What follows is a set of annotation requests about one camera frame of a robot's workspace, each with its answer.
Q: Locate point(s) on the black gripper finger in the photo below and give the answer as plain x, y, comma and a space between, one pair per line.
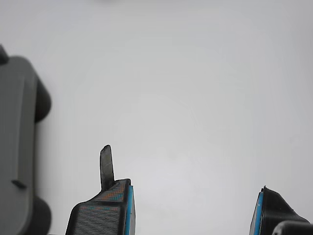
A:
271, 208
102, 215

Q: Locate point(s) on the grey holder with black legs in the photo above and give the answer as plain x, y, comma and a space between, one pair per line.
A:
17, 122

